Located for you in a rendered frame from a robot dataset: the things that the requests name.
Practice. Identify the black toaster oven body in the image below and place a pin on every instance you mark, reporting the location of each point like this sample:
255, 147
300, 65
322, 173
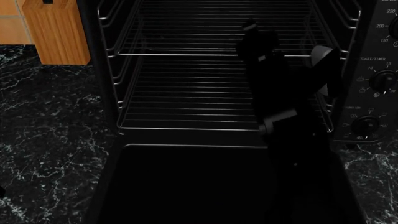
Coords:
357, 42

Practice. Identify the black timer knob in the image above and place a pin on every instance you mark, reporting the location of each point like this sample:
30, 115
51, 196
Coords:
385, 80

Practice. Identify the wooden knife block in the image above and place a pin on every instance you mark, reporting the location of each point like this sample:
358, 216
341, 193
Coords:
56, 35

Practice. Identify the black toaster oven door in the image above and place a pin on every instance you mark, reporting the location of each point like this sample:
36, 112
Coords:
186, 186

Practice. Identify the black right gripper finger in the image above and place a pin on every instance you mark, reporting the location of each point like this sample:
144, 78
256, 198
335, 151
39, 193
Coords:
271, 37
249, 26

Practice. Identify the black function knob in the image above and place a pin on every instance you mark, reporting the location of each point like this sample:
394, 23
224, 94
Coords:
366, 126

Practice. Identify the black temperature knob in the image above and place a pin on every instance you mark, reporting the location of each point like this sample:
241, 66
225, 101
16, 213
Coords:
395, 25

